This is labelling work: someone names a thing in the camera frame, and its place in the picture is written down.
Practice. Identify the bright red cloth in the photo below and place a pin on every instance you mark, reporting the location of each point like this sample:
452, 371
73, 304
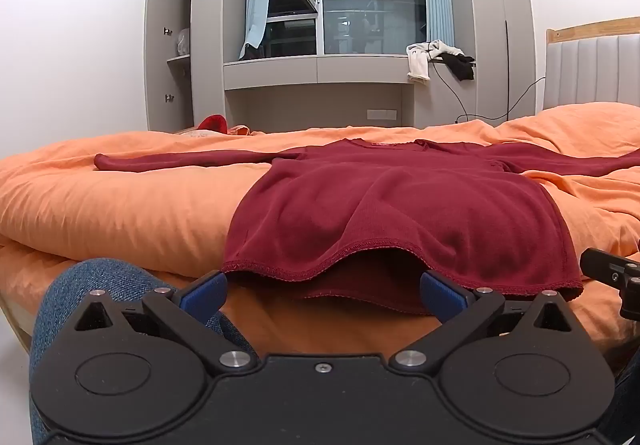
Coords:
212, 122

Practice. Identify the wooden bed frame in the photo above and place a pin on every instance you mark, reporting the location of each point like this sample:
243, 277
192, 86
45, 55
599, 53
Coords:
12, 320

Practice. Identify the black cloth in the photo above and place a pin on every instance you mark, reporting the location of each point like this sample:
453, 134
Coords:
462, 67

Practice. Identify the orange duvet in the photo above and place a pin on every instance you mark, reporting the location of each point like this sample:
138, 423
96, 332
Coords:
125, 205

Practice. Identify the pink patterned cloth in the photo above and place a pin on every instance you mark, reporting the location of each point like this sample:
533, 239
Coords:
192, 134

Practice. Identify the grey padded wooden headboard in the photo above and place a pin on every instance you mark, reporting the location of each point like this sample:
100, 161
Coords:
595, 70

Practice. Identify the white cloth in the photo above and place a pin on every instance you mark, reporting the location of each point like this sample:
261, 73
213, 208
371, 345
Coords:
419, 65

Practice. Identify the grey window sill unit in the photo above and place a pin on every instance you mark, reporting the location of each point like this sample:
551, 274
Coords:
280, 70

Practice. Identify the white plastic bag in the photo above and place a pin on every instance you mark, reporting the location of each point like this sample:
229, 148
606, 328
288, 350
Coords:
182, 42

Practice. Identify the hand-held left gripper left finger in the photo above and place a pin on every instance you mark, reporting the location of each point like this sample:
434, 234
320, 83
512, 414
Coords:
201, 297

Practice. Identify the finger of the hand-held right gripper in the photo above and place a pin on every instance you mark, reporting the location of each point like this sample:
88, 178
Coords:
607, 265

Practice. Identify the small orange cloth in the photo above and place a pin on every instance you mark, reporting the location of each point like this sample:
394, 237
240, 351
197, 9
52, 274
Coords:
240, 129

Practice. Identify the white wall socket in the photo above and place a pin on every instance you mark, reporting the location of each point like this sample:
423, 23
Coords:
381, 114

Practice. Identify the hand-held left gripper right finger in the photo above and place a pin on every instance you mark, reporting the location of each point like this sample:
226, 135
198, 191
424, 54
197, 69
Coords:
442, 296

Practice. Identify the grey wardrobe with open door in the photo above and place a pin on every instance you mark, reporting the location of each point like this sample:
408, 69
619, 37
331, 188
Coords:
207, 25

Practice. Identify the person's blue jeans leg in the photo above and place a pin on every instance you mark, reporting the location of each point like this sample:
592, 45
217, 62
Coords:
100, 275

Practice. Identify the dark red sweater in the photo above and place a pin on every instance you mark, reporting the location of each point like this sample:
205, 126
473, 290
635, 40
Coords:
390, 205

